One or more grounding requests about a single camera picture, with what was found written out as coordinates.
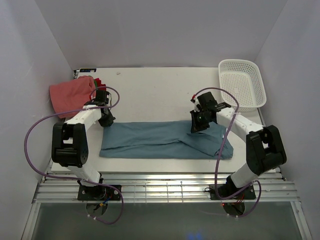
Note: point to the blue label sticker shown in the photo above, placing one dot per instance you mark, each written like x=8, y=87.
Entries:
x=87, y=70

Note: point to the white perforated plastic basket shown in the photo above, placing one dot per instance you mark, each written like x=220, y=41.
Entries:
x=244, y=85

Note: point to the aluminium table front rail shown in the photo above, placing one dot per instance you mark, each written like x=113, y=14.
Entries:
x=165, y=188

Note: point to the blue t shirt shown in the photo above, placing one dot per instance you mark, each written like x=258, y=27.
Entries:
x=164, y=140

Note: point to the pink folded t shirt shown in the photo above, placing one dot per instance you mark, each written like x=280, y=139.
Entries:
x=71, y=95

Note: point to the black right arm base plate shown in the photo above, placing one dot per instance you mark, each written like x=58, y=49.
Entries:
x=223, y=191

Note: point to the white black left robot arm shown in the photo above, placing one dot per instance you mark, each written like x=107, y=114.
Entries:
x=70, y=145

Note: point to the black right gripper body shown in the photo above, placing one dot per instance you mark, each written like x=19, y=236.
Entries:
x=199, y=122

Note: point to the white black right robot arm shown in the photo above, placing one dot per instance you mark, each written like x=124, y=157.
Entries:
x=264, y=149

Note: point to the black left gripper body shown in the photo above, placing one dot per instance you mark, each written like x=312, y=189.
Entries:
x=106, y=119

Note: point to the dark red folded t shirt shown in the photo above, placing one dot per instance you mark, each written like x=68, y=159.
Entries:
x=101, y=86

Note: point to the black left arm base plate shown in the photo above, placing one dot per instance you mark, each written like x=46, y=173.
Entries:
x=110, y=191

